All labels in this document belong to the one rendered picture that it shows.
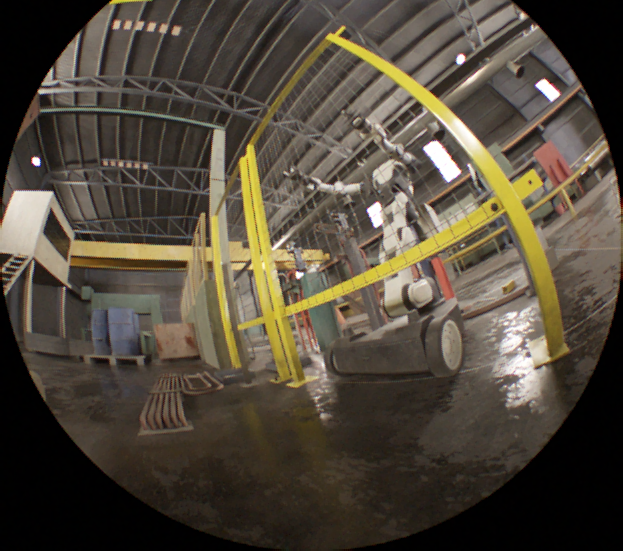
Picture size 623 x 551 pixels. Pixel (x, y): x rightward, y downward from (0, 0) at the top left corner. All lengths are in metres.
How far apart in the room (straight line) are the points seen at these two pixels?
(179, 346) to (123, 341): 1.09
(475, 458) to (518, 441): 0.07
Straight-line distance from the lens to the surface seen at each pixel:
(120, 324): 4.20
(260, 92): 11.94
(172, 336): 3.93
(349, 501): 0.42
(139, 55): 11.46
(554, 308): 0.62
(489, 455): 0.43
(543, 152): 7.50
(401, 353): 0.70
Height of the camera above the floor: 0.33
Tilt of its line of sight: 22 degrees up
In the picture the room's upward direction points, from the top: 17 degrees counter-clockwise
